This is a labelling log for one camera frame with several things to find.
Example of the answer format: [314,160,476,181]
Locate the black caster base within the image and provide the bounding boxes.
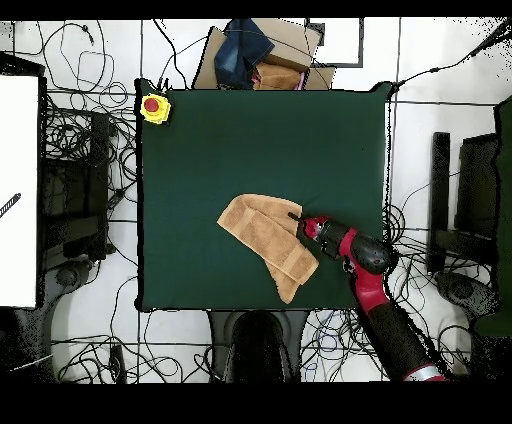
[43,259,95,313]
[435,271,503,321]

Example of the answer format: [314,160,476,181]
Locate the black striped rod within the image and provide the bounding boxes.
[0,192,22,219]

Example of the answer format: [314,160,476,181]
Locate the tan terry towel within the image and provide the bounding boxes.
[216,193,320,305]

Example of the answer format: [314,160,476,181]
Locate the brown cardboard box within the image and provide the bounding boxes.
[191,17,337,91]

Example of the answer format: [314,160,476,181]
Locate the thick black cable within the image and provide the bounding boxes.
[389,17,512,95]

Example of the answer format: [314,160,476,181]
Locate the black rectangular frame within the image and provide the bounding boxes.
[305,17,364,68]

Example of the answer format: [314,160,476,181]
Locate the folded brown towel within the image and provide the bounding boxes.
[253,62,303,91]

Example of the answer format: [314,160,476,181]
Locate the green cloth covered furniture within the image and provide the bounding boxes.
[474,95,512,338]

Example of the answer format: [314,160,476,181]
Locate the dark green table cloth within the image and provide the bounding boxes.
[134,78,393,314]

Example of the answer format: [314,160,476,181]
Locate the white panel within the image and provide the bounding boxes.
[0,74,40,309]

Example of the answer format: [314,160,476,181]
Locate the yellow emergency stop button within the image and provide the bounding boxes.
[139,93,172,125]

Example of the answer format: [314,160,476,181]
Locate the blue denim jeans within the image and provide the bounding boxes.
[213,17,276,89]

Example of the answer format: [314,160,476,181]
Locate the black equipment stand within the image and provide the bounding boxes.
[39,111,111,265]

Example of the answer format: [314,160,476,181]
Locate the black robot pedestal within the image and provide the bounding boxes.
[209,309,310,383]

